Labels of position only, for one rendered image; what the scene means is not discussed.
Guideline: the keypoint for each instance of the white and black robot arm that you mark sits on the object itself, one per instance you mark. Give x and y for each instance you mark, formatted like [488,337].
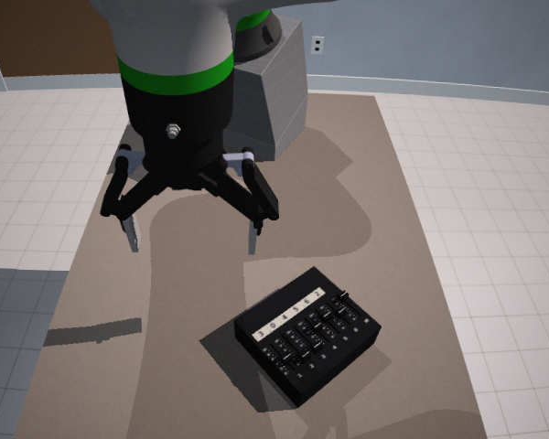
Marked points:
[176,60]

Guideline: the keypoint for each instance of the black lighting desk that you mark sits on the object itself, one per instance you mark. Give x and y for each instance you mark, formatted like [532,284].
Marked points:
[282,324]

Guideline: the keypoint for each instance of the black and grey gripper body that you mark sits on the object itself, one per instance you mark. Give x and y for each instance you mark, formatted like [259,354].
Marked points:
[207,154]

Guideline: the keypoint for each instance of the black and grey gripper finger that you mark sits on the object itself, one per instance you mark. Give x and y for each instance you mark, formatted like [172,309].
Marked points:
[258,206]
[126,162]

